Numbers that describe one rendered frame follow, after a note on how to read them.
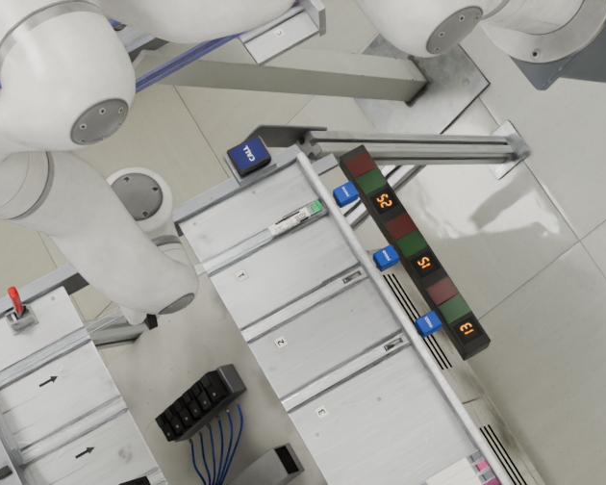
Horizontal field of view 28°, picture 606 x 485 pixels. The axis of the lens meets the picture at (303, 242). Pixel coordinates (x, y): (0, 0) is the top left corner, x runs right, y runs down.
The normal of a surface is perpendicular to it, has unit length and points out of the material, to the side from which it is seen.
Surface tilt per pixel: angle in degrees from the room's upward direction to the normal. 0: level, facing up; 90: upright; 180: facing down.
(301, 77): 90
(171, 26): 57
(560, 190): 0
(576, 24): 0
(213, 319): 0
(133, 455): 42
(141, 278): 61
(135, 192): 53
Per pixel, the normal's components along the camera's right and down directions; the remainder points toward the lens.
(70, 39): 0.18, -0.45
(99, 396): -0.01, -0.35
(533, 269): -0.59, 0.06
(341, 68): 0.60, -0.63
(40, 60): -0.23, -0.15
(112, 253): 0.08, 0.41
